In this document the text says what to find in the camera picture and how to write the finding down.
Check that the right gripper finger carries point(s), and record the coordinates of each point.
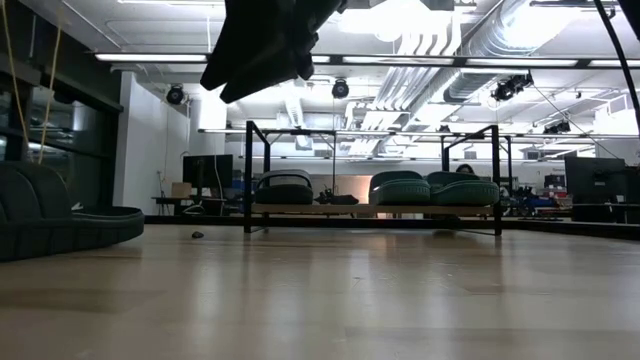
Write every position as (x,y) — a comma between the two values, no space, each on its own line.
(265,82)
(240,60)

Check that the black rubber slide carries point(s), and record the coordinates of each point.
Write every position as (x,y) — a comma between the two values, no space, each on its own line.
(60,230)
(284,194)

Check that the green rubber slide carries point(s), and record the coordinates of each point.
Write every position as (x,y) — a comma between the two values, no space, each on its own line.
(402,192)
(467,192)

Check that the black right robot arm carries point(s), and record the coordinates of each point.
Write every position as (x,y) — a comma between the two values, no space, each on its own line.
(632,10)

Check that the fluorescent ceiling light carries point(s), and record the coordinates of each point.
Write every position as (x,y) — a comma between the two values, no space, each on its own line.
(150,58)
(520,62)

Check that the black computer monitor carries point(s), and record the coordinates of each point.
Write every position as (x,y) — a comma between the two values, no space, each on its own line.
(595,180)
(207,171)

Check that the cardboard box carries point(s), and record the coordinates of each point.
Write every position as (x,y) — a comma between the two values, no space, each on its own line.
(181,190)

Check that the dark background equipment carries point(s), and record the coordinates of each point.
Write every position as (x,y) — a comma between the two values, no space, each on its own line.
(337,198)

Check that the background office desk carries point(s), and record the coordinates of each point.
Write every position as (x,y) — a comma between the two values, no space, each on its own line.
(190,201)

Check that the small dark speck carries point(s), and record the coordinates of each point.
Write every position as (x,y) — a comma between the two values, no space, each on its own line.
(197,234)

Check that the person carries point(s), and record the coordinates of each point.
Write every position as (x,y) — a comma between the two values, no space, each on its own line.
(465,169)

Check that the black ceiling spotlight cluster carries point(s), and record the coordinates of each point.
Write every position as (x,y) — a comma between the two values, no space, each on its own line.
(510,87)

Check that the blue background equipment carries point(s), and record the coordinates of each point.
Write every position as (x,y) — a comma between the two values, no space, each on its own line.
(535,202)

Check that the wooden shelf black metal frame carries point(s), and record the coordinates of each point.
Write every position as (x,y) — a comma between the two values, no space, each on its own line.
(375,210)

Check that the silver ventilation duct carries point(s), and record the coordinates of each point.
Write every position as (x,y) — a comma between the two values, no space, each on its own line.
(490,45)

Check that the black aluminium table frame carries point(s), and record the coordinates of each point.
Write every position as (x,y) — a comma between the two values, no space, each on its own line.
(550,226)

